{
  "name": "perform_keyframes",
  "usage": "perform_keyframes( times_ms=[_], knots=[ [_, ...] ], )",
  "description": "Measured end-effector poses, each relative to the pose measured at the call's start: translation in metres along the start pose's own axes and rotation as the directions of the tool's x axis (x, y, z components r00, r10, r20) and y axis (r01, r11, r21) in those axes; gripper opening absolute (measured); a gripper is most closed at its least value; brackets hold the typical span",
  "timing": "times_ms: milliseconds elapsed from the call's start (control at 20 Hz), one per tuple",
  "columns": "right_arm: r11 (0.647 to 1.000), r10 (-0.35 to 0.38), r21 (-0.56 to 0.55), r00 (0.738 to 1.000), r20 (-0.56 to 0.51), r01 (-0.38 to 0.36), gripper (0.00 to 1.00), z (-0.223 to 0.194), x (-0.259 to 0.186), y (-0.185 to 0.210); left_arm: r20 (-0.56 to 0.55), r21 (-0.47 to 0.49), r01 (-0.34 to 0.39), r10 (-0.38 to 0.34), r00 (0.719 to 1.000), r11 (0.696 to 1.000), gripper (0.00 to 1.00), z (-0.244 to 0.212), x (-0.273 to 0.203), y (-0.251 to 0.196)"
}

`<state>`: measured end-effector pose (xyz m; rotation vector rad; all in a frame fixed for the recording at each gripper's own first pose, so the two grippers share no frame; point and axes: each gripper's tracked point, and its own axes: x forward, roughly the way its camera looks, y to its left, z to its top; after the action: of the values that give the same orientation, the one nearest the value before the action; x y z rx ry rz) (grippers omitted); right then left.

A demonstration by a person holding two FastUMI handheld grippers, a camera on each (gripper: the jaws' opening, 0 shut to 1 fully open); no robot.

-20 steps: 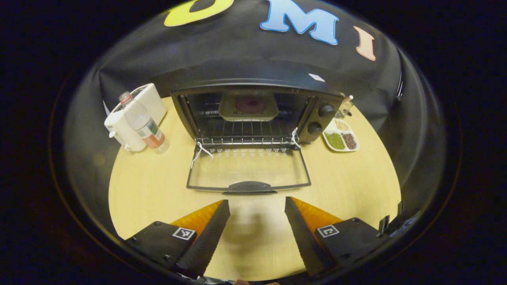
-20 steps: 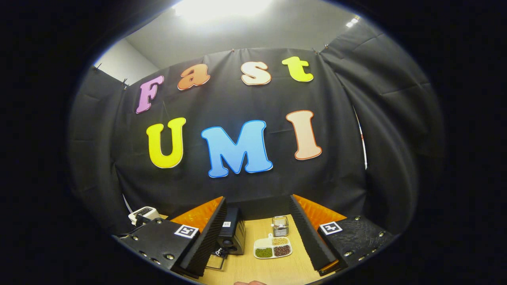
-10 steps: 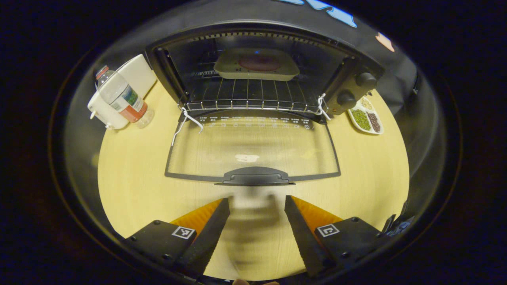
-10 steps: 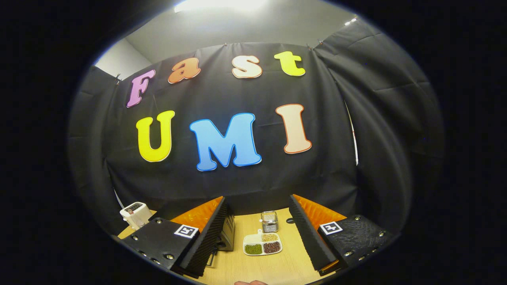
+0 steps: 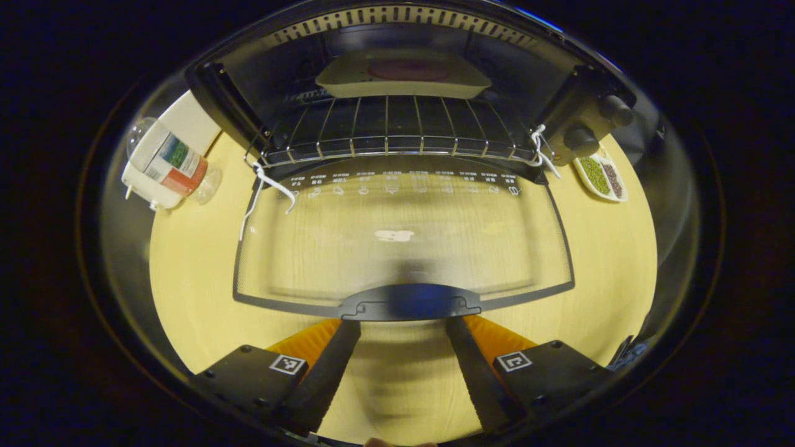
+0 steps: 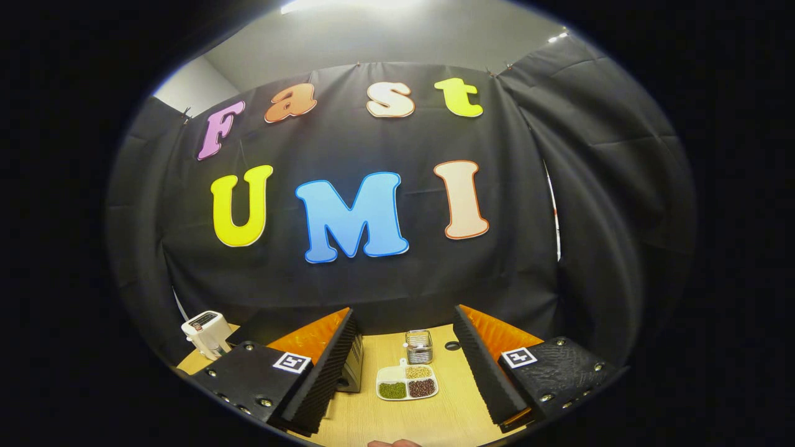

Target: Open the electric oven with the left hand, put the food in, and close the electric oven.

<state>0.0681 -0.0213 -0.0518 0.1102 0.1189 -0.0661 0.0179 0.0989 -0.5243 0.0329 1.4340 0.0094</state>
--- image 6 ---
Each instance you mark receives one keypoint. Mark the large ceiling light panel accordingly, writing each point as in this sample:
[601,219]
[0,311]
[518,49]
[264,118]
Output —
[348,5]

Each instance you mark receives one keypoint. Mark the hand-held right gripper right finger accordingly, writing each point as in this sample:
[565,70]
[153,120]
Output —
[484,372]

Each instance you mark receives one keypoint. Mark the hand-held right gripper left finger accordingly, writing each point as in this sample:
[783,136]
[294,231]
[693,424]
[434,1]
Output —
[323,379]

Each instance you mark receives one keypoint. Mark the pile of white rice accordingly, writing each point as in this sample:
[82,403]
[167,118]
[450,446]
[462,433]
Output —
[391,374]

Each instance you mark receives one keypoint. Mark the white divided tray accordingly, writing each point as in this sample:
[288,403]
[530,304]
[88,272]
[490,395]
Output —
[406,380]

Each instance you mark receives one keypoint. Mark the pile of green mung beans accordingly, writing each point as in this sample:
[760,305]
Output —
[392,390]

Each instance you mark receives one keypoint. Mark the small ceiling light panel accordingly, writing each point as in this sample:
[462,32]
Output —
[557,37]

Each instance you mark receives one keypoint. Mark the pile of yellow soybeans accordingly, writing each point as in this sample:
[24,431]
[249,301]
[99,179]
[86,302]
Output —
[418,371]

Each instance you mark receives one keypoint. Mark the white small appliance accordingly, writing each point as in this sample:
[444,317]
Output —
[208,335]

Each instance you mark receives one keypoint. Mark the black electric oven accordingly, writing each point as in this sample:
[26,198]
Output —
[352,366]

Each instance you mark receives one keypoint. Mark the pile of red beans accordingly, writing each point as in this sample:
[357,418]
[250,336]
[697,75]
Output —
[422,387]

